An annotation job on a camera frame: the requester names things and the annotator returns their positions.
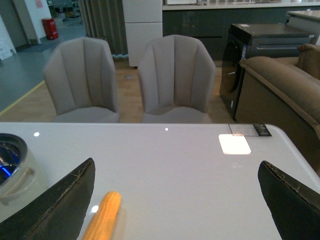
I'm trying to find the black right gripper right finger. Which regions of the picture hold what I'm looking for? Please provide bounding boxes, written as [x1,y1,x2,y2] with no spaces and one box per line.
[257,161,320,240]

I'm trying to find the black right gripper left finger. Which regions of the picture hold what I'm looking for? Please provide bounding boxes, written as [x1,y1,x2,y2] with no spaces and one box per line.
[0,158,96,240]

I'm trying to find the yellow corn cob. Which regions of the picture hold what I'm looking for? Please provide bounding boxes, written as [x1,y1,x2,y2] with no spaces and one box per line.
[81,191,122,240]

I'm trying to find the white electric cooking pot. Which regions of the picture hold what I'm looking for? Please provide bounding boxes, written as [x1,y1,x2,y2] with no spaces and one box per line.
[0,133,48,222]

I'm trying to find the table label sticker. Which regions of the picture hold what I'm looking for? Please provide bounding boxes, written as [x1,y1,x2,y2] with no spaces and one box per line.
[228,123,272,137]

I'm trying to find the brown sofa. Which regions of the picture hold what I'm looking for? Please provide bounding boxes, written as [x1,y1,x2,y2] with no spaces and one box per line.
[235,44,320,174]

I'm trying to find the left beige upholstered chair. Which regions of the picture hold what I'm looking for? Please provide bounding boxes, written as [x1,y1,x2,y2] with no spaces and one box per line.
[43,37,120,123]

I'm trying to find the beige upholstered chair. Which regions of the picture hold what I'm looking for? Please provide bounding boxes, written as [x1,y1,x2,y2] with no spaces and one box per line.
[137,34,216,124]
[43,37,120,123]

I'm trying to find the white signboard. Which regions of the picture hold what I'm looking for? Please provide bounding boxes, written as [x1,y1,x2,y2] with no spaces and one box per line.
[0,16,17,61]

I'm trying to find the black washing machine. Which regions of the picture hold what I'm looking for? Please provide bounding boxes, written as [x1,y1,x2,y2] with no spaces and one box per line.
[219,22,318,121]

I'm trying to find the right beige upholstered chair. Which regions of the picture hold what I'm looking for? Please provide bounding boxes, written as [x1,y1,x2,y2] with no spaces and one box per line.
[137,34,216,124]

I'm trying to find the red cabinet box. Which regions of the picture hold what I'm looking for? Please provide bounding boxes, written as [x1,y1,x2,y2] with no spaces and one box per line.
[41,18,59,40]

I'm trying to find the grey-green curtain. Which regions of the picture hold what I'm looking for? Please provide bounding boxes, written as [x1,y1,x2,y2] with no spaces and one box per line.
[78,0,128,56]

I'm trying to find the dark grey kitchen counter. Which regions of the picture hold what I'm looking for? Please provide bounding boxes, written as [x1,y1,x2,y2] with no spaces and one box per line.
[162,0,320,65]

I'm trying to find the white refrigerator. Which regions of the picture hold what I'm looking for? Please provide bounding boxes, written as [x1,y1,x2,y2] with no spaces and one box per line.
[122,0,163,67]

